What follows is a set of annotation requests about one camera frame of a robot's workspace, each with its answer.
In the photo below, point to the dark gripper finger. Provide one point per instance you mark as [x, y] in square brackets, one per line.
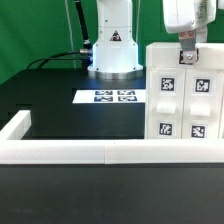
[187, 41]
[201, 34]

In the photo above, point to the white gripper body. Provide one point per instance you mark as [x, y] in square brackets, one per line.
[186, 15]

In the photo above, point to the white cabinet top box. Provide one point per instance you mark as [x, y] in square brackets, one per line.
[167, 55]

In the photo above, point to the white cabinet body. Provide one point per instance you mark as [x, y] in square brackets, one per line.
[183, 103]

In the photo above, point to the white cabinet door panel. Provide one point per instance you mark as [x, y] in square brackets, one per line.
[202, 103]

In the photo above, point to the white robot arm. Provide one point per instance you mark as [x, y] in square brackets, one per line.
[115, 53]

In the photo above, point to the white base tag plate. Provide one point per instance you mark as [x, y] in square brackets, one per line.
[109, 96]

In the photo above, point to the green backdrop curtain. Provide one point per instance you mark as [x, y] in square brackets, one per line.
[36, 29]

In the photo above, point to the white U-shaped fence frame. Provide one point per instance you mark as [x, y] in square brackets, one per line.
[14, 149]

